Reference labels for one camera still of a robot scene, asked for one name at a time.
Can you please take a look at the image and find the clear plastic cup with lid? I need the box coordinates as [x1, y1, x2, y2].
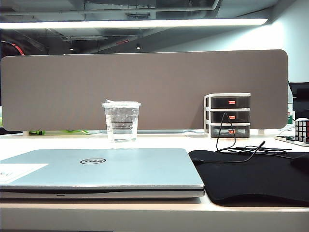
[101, 98, 142, 144]

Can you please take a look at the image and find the black flat object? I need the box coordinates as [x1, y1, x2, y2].
[0, 127, 24, 137]

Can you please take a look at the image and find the silver Dell laptop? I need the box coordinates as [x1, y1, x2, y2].
[0, 148, 206, 200]

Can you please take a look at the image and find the red and black hose loop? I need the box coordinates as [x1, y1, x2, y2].
[0, 40, 26, 57]

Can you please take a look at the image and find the green object behind divider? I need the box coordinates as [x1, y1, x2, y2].
[28, 130, 89, 136]

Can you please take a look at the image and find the white sticker on laptop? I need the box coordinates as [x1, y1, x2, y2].
[0, 163, 49, 184]

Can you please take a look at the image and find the black mouse pad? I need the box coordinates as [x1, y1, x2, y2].
[188, 149, 309, 207]

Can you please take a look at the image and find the black monitor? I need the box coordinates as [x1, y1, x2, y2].
[289, 82, 309, 119]

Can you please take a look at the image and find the thin black cable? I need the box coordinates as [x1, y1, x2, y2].
[216, 112, 293, 163]

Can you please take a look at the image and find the long ceiling light strip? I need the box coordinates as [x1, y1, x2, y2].
[0, 17, 269, 30]

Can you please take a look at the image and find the clear bottle with green label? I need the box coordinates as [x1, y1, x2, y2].
[286, 86, 296, 127]

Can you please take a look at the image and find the white three-drawer desk organizer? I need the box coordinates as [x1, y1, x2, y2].
[203, 92, 252, 140]

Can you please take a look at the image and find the Rubik's cube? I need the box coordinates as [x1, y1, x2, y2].
[294, 118, 309, 145]

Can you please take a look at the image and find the brown fabric desk divider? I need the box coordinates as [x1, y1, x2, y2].
[0, 49, 290, 132]

